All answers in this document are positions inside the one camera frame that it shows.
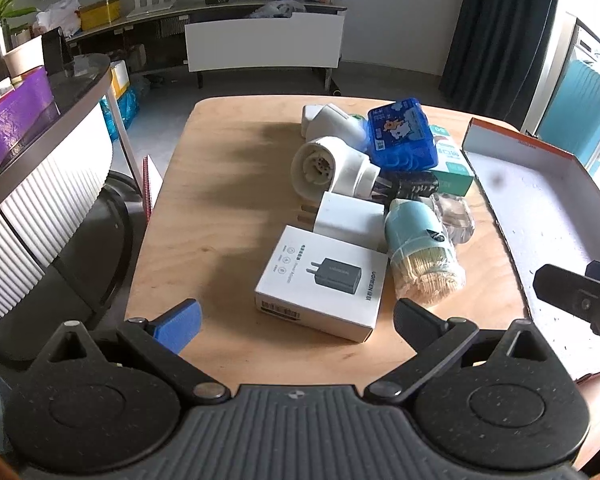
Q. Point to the blue plastic bag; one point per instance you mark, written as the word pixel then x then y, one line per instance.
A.
pixel 122 110

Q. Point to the blue cartoon-print pack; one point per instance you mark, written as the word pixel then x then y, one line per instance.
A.
pixel 400 132

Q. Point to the black ribbed object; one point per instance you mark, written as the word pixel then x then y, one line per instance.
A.
pixel 410 185

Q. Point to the green white bandage box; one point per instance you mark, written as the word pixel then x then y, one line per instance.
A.
pixel 450 165

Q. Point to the washing machine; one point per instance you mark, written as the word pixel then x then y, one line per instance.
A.
pixel 592 42

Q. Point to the white cube plug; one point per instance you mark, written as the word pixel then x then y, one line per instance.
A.
pixel 347 217

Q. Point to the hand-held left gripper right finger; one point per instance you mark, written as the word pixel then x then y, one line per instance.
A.
pixel 415 320

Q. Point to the yellow and white box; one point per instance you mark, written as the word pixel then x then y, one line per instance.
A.
pixel 119 80

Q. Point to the black box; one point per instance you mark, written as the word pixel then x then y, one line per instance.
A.
pixel 55 50

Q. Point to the grey counter with ribbed side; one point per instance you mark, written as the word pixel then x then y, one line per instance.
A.
pixel 45 195

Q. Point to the purple box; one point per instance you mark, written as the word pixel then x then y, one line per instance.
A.
pixel 15 120

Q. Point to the orange cardboard box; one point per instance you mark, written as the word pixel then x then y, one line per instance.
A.
pixel 540 220

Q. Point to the white charger box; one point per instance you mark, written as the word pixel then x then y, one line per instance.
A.
pixel 320 280

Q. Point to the teal suitcase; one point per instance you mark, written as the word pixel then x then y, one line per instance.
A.
pixel 580 105

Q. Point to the white plastic bag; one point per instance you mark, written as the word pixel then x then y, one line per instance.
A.
pixel 57 12

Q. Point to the grey plastic bag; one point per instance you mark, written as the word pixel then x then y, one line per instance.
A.
pixel 277 9

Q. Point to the white pot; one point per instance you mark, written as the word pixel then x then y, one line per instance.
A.
pixel 25 57

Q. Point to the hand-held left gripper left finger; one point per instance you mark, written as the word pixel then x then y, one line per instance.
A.
pixel 180 322

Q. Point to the white round adapter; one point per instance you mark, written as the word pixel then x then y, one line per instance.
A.
pixel 335 122
pixel 325 165

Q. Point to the toothpick jar with blue lid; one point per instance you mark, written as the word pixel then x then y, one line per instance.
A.
pixel 420 250

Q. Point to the red-edged white board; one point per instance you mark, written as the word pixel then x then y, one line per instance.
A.
pixel 150 185

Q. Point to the dark curtain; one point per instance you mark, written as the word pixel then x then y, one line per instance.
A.
pixel 495 25

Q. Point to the low television cabinet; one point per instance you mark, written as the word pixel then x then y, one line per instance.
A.
pixel 195 10

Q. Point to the white cabinet panel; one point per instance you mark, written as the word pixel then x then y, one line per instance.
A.
pixel 260 42

